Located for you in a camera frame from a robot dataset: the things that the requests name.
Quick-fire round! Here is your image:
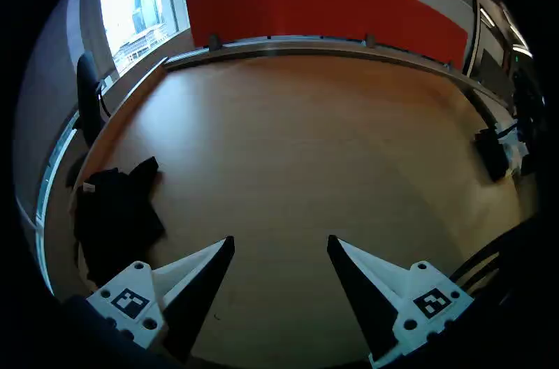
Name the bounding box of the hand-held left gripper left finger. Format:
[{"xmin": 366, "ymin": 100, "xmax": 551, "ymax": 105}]
[{"xmin": 85, "ymin": 236, "xmax": 236, "ymax": 365}]

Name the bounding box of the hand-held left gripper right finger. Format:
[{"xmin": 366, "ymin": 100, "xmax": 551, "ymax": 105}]
[{"xmin": 326, "ymin": 234, "xmax": 476, "ymax": 368}]

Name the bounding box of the heap of black towels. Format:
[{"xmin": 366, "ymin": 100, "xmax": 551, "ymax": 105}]
[{"xmin": 73, "ymin": 157, "xmax": 168, "ymax": 288}]

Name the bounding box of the stack of black towels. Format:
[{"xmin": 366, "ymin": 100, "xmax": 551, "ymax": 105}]
[{"xmin": 474, "ymin": 127, "xmax": 509, "ymax": 183}]

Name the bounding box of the black office chair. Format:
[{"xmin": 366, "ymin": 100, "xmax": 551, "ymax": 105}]
[{"xmin": 75, "ymin": 52, "xmax": 112, "ymax": 146}]

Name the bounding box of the red desk screen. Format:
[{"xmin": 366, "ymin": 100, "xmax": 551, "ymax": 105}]
[{"xmin": 165, "ymin": 0, "xmax": 509, "ymax": 109}]

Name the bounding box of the black cable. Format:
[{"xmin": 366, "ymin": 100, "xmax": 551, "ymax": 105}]
[{"xmin": 449, "ymin": 248, "xmax": 501, "ymax": 288}]

